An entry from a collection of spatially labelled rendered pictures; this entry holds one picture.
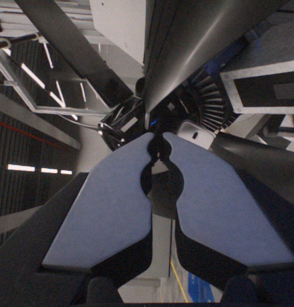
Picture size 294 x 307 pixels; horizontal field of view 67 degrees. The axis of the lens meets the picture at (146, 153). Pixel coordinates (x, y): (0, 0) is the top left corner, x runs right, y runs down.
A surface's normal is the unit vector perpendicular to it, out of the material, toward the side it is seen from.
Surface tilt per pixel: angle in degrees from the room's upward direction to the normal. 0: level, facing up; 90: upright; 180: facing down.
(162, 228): 90
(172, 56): 20
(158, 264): 90
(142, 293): 90
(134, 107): 77
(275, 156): 48
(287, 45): 55
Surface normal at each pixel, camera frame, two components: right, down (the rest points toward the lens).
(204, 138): -0.57, 0.01
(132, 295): 0.04, -0.11
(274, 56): -0.51, -0.73
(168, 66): -0.96, 0.20
